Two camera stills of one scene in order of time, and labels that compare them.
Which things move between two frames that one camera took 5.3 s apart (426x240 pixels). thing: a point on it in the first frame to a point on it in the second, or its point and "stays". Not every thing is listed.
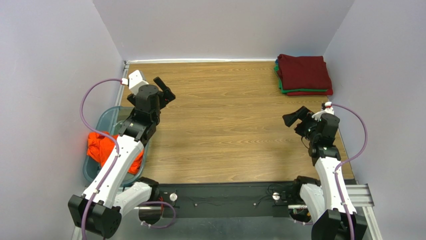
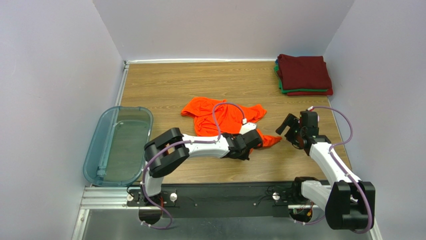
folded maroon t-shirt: x=303 y=72 stays
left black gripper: x=163 y=94 to x=252 y=140
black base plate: x=229 y=200 stays
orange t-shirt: x=100 y=146 to x=230 y=118
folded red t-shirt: x=328 y=92 stays
